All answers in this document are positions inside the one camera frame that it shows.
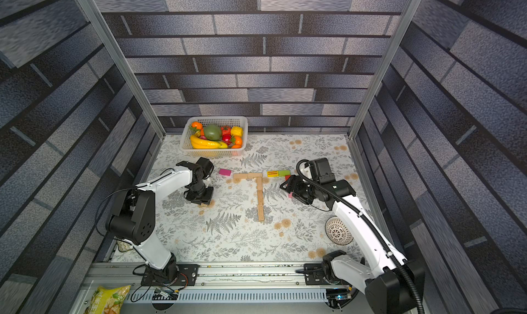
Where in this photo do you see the green block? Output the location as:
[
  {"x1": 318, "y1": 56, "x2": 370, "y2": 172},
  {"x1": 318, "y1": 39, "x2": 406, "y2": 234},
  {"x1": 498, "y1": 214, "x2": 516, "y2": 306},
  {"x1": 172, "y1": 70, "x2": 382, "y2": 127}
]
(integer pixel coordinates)
[{"x1": 278, "y1": 170, "x2": 291, "y2": 177}]

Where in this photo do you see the wood block marked 71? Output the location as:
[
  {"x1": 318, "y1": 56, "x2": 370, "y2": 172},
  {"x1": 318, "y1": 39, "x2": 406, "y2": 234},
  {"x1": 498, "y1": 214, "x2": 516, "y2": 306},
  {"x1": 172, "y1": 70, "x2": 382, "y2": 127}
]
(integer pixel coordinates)
[{"x1": 257, "y1": 190, "x2": 264, "y2": 206}]

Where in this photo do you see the yellow block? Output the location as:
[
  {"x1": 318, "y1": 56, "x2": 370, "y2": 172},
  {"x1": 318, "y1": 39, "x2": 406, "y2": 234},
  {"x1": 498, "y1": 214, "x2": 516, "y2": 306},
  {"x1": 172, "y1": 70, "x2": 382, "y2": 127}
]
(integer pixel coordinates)
[{"x1": 266, "y1": 171, "x2": 279, "y2": 178}]

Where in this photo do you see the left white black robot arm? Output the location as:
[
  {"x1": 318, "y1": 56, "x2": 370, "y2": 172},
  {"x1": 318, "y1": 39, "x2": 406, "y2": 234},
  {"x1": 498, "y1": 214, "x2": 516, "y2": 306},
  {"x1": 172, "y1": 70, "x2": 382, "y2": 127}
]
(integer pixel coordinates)
[{"x1": 106, "y1": 157, "x2": 214, "y2": 285}]

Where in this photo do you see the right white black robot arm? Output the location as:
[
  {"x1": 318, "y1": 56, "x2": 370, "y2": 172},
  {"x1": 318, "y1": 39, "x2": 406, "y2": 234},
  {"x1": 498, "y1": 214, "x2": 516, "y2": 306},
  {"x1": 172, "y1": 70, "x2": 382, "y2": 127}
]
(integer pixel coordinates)
[{"x1": 280, "y1": 158, "x2": 425, "y2": 313}]

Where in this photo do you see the magenta block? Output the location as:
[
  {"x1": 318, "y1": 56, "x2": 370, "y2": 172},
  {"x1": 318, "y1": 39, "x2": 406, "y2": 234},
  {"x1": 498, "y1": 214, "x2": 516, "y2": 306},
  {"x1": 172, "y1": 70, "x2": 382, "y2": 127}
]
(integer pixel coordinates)
[{"x1": 218, "y1": 169, "x2": 232, "y2": 176}]

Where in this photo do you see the yellow toy banana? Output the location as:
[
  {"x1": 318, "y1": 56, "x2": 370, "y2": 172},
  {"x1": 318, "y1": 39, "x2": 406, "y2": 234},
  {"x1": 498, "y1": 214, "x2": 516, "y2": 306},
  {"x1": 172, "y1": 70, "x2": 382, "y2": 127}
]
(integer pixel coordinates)
[{"x1": 189, "y1": 135, "x2": 228, "y2": 149}]

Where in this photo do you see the white perforated bowl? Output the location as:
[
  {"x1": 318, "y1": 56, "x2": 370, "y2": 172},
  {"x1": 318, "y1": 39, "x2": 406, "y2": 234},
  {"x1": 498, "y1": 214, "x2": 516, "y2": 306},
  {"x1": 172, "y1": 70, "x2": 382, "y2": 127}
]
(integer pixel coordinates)
[{"x1": 325, "y1": 217, "x2": 354, "y2": 245}]

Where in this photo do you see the white plastic basket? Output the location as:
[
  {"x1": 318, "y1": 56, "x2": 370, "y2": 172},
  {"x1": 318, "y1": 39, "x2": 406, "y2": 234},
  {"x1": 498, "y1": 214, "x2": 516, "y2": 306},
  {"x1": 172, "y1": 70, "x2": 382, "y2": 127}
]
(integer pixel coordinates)
[{"x1": 180, "y1": 116, "x2": 248, "y2": 158}]

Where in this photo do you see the green toy mango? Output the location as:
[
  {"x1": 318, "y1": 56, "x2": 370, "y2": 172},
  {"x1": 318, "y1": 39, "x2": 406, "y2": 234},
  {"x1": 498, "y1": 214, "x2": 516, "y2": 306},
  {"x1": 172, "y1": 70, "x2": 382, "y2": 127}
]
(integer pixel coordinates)
[{"x1": 203, "y1": 124, "x2": 222, "y2": 141}]

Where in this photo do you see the orange toy fruit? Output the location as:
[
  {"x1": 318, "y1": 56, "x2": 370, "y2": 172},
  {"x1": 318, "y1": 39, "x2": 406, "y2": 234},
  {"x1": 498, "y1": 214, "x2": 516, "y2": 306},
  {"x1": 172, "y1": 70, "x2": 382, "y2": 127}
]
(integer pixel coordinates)
[{"x1": 191, "y1": 121, "x2": 203, "y2": 130}]

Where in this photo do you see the yellow toy pepper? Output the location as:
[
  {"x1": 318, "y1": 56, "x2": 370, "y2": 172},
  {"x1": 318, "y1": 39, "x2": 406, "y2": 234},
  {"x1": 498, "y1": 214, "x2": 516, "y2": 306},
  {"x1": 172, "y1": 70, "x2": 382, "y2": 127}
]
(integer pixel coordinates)
[{"x1": 231, "y1": 126, "x2": 244, "y2": 137}]

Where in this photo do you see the patterned ceramic bowl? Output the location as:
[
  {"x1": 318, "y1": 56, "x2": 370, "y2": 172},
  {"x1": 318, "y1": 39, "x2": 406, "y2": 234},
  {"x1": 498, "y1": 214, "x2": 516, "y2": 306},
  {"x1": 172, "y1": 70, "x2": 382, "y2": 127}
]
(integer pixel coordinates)
[{"x1": 117, "y1": 240, "x2": 133, "y2": 253}]

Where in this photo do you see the green snack bag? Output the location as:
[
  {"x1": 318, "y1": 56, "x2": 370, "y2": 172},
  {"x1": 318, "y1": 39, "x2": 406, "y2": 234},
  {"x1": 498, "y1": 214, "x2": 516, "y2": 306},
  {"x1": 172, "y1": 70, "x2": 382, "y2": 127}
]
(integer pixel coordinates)
[{"x1": 84, "y1": 285, "x2": 130, "y2": 314}]

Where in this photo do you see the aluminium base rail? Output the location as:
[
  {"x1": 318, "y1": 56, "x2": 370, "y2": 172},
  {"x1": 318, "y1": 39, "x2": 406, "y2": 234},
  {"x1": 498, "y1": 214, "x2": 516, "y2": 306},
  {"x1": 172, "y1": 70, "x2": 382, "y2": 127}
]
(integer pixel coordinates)
[{"x1": 69, "y1": 261, "x2": 425, "y2": 314}]

